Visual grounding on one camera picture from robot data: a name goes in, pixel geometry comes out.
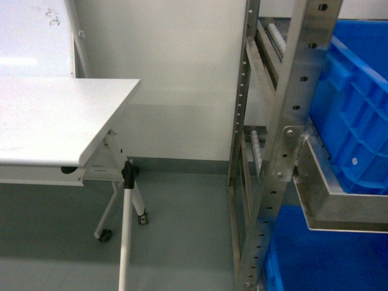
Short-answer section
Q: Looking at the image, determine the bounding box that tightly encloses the stainless steel shelf rack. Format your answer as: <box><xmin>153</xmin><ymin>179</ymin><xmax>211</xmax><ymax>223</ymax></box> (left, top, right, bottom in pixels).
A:
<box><xmin>228</xmin><ymin>1</ymin><xmax>387</xmax><ymax>290</ymax></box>

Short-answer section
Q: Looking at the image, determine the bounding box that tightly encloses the blue crate upper right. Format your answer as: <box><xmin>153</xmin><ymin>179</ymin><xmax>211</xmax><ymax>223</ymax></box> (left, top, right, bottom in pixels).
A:
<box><xmin>310</xmin><ymin>20</ymin><xmax>387</xmax><ymax>195</ymax></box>

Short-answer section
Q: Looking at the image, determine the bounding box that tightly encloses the white whiteboard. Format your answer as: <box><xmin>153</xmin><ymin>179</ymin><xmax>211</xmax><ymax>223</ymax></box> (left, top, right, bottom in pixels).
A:
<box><xmin>0</xmin><ymin>0</ymin><xmax>89</xmax><ymax>79</ymax></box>

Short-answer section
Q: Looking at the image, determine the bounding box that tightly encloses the white table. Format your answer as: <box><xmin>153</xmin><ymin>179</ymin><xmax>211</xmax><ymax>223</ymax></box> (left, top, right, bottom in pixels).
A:
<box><xmin>1</xmin><ymin>77</ymin><xmax>148</xmax><ymax>290</ymax></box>

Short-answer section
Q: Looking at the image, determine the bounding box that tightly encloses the blue crate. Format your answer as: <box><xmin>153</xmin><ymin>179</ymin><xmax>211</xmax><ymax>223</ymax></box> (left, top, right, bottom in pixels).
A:
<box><xmin>264</xmin><ymin>206</ymin><xmax>387</xmax><ymax>290</ymax></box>
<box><xmin>310</xmin><ymin>20</ymin><xmax>387</xmax><ymax>195</ymax></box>

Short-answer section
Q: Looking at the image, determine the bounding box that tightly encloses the blue crate lower right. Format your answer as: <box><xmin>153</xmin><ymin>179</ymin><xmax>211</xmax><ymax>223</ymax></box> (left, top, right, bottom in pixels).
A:
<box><xmin>264</xmin><ymin>206</ymin><xmax>387</xmax><ymax>290</ymax></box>

